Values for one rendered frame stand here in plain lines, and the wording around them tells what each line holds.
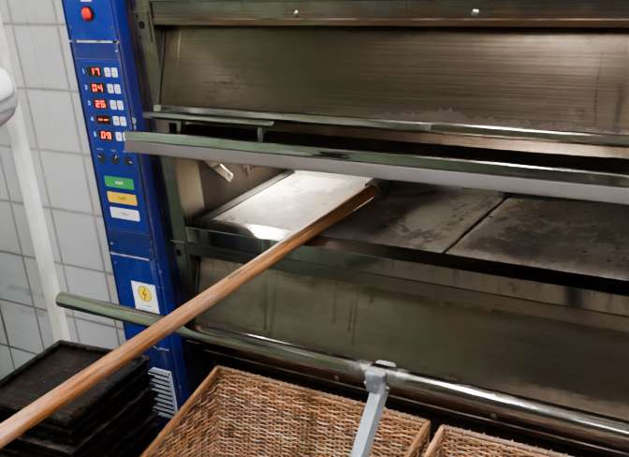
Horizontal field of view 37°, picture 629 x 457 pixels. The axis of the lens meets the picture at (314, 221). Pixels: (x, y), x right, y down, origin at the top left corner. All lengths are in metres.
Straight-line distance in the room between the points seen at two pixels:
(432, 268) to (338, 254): 0.21
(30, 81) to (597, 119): 1.35
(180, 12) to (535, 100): 0.76
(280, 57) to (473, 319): 0.63
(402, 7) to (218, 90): 0.45
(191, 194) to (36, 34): 0.52
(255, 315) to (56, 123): 0.67
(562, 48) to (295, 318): 0.83
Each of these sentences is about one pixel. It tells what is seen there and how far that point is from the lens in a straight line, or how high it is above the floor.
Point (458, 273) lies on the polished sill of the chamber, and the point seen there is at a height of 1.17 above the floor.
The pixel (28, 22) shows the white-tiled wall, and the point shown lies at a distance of 2.28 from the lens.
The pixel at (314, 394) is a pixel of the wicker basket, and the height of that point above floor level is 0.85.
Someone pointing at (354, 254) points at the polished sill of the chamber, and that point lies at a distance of 1.86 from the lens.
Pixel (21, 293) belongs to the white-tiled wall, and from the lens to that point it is 2.65.
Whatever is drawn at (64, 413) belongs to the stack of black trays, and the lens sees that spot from 2.09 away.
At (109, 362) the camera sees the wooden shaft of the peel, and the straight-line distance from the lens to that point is 1.53.
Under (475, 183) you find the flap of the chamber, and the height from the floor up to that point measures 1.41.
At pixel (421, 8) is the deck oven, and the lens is 1.64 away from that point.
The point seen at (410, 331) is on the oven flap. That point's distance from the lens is 1.87.
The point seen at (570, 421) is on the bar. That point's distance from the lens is 1.35.
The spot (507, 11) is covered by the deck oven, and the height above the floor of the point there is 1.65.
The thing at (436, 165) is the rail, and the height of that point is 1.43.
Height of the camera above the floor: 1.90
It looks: 21 degrees down
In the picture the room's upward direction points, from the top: 6 degrees counter-clockwise
